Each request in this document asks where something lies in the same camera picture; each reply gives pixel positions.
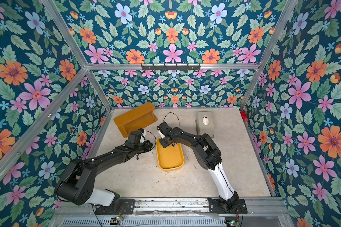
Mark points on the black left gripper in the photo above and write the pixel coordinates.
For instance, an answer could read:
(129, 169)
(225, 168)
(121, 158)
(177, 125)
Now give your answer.
(148, 147)

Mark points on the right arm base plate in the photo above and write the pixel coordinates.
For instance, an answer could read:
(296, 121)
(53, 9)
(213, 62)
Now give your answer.
(231, 206)

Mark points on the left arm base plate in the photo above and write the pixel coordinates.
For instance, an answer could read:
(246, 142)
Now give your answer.
(118, 207)

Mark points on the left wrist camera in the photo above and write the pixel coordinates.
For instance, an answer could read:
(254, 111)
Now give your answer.
(142, 135)

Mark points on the yellow plastic storage box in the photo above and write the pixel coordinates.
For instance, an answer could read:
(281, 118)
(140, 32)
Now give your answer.
(170, 158)

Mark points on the small circuit board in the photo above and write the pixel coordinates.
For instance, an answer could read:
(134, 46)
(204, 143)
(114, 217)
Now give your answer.
(114, 220)

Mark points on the grey tissue box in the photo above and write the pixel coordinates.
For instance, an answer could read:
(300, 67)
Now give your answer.
(205, 124)

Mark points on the white ventilation grille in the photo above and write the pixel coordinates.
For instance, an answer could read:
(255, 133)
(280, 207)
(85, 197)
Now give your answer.
(198, 221)

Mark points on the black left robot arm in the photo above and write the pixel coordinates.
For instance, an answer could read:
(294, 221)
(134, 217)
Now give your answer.
(76, 185)

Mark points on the black hook rail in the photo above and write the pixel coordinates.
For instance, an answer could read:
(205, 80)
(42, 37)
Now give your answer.
(166, 67)

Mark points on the red object at wall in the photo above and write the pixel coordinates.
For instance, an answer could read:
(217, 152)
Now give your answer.
(244, 115)

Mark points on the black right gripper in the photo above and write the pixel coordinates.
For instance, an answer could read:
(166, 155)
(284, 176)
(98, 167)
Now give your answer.
(163, 141)

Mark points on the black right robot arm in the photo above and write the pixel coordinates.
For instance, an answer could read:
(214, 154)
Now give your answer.
(207, 154)

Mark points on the orange wooden shelf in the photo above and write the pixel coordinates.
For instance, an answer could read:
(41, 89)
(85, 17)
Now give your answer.
(140, 117)

